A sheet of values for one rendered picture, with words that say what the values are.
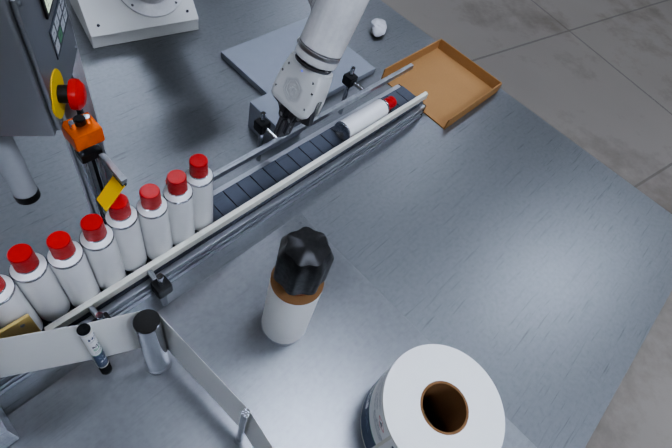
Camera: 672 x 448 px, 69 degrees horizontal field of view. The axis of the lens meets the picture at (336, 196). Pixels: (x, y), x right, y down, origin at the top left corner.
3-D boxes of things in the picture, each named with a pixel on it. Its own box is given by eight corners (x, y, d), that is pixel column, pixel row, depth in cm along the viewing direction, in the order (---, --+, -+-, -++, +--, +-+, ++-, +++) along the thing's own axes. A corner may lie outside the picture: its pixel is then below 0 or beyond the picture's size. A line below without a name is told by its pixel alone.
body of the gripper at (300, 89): (285, 41, 89) (264, 92, 96) (322, 73, 86) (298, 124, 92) (310, 41, 95) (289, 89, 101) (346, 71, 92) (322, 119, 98)
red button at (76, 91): (51, 93, 56) (80, 93, 57) (56, 71, 58) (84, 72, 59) (59, 116, 59) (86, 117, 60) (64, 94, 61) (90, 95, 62)
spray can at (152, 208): (152, 266, 95) (139, 207, 79) (142, 245, 97) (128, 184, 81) (177, 256, 98) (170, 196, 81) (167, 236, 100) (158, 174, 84)
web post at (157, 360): (153, 381, 83) (141, 343, 68) (138, 360, 85) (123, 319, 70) (177, 363, 86) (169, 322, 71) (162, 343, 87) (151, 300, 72)
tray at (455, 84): (444, 129, 144) (449, 120, 140) (380, 78, 152) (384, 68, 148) (496, 92, 160) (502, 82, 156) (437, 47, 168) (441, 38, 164)
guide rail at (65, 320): (49, 336, 83) (46, 332, 81) (46, 331, 83) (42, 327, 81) (425, 98, 140) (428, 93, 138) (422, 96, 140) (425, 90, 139)
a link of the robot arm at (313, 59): (289, 32, 88) (283, 47, 89) (322, 60, 85) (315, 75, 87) (318, 33, 94) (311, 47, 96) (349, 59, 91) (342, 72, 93)
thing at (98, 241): (111, 298, 90) (89, 241, 74) (91, 281, 91) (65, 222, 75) (133, 278, 93) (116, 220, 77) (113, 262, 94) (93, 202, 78)
